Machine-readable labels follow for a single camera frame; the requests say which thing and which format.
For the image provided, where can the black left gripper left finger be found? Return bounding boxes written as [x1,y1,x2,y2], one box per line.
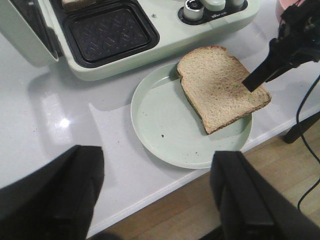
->
[0,145,104,240]

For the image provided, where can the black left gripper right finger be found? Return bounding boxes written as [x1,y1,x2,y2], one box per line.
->
[210,151,320,240]

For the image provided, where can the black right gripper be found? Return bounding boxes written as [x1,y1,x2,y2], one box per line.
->
[242,0,320,92]

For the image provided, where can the pink bowl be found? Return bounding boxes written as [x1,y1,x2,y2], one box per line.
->
[275,0,290,23]

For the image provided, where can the breakfast maker lid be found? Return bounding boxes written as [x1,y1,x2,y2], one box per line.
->
[0,0,63,67]

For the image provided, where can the mint green breakfast maker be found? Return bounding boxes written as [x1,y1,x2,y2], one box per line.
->
[39,0,260,81]

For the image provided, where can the silver left control knob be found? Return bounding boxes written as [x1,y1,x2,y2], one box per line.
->
[183,0,204,22]

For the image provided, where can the mint green plate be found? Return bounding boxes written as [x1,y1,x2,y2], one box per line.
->
[130,63,252,169]

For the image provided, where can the black cable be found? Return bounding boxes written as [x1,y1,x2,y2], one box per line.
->
[295,74,320,210]

